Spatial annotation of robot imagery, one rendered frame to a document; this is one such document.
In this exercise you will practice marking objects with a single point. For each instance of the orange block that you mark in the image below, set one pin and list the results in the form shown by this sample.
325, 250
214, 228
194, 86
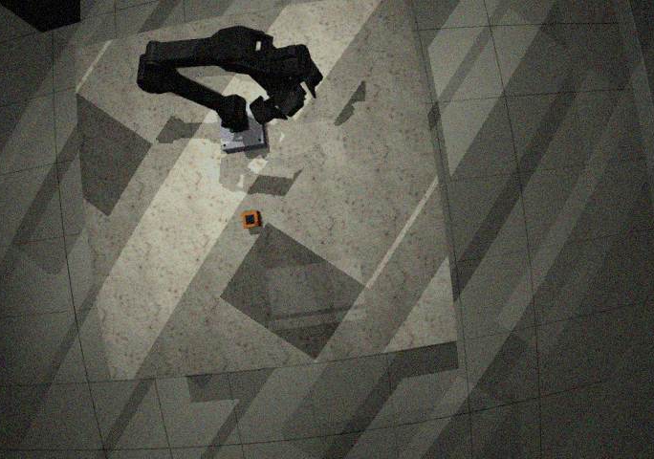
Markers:
251, 219

